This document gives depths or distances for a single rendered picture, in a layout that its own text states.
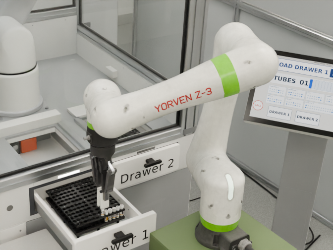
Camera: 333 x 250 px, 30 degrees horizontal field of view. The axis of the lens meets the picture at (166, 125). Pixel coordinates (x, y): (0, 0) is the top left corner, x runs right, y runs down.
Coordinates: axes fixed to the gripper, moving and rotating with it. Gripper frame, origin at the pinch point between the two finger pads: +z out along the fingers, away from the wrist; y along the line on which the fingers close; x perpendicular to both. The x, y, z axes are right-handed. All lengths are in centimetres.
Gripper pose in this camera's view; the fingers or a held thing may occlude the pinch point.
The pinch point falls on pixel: (102, 197)
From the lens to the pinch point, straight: 196.5
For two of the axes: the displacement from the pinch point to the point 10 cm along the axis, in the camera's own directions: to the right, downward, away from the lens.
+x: 8.2, -2.4, 5.2
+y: 5.7, 4.1, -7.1
